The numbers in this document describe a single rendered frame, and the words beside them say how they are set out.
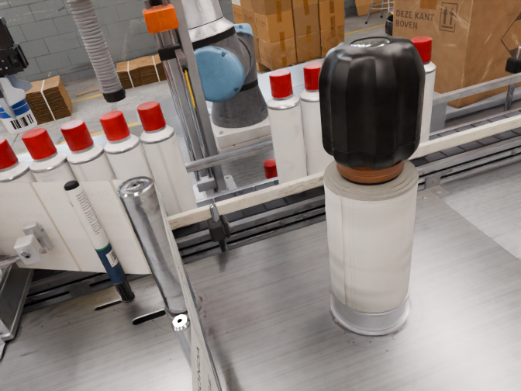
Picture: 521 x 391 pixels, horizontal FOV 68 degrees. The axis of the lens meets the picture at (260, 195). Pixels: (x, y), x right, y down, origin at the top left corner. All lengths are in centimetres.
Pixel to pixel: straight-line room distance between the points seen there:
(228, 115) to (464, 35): 56
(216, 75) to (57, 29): 530
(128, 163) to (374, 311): 38
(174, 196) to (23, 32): 557
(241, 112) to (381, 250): 66
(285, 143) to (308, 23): 353
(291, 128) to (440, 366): 37
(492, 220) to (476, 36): 45
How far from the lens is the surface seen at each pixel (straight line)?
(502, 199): 77
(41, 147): 60
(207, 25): 81
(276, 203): 65
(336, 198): 35
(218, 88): 82
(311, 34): 414
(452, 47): 102
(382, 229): 36
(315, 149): 64
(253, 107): 98
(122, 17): 598
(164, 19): 62
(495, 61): 108
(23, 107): 112
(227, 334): 48
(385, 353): 45
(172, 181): 60
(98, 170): 59
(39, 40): 610
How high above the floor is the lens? 126
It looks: 34 degrees down
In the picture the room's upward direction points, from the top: 11 degrees counter-clockwise
